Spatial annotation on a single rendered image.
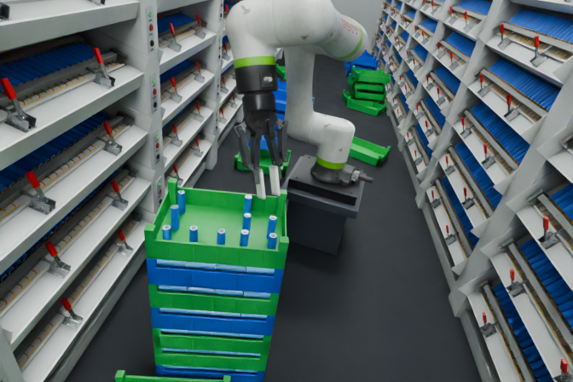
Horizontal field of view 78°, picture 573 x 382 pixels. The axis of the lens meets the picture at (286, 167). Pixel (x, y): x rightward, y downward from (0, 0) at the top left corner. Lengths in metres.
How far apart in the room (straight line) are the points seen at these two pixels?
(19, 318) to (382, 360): 1.01
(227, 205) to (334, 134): 0.59
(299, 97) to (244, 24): 0.61
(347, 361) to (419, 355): 0.26
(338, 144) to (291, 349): 0.74
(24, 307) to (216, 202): 0.46
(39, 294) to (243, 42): 0.71
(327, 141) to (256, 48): 0.70
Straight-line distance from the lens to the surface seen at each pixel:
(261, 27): 0.77
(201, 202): 0.96
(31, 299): 0.98
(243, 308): 0.92
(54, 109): 0.87
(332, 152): 1.41
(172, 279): 0.87
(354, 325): 1.39
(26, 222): 0.88
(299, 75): 1.27
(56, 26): 0.83
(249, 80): 0.77
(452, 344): 1.50
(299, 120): 1.40
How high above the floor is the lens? 1.07
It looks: 30 degrees down
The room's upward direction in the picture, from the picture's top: 9 degrees clockwise
